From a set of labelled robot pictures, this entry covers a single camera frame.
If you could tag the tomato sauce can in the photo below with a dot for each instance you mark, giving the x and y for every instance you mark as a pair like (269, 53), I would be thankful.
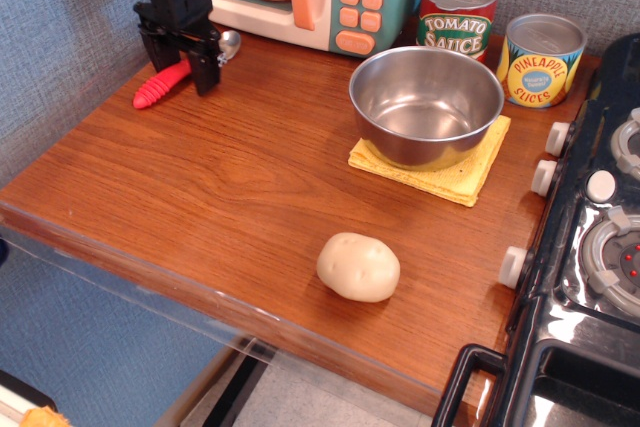
(462, 26)

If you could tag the stainless steel bowl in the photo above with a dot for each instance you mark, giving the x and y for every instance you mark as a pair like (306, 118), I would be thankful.
(424, 108)

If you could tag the black oven door handle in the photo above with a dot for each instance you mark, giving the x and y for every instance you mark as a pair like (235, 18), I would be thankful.
(471, 358)

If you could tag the pineapple slices can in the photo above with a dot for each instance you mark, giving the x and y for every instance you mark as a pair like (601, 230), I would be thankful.
(539, 59)

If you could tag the black toy stove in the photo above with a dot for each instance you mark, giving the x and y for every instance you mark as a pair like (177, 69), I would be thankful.
(573, 331)

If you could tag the white stove knob lower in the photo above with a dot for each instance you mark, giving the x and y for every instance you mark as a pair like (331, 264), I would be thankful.
(512, 266)

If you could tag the clear acrylic table guard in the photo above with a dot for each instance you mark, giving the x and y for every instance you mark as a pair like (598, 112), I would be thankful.
(108, 352)

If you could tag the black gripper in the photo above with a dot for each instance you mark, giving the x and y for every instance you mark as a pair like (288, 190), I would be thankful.
(170, 27)

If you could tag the red handled metal spoon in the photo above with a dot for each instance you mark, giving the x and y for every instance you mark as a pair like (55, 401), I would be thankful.
(162, 83)

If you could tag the white stove knob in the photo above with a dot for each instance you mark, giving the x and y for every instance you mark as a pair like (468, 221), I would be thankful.
(543, 176)
(556, 138)
(512, 266)

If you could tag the toy potato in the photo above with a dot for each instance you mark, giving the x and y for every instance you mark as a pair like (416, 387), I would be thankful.
(358, 267)

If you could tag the yellow folded cloth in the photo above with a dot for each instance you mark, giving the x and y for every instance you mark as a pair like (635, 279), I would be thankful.
(460, 183)

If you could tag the white stove knob upper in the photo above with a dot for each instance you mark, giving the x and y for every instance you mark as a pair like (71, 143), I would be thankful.
(556, 138)

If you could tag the white stove knob middle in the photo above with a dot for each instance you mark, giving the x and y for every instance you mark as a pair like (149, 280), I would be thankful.
(543, 176)

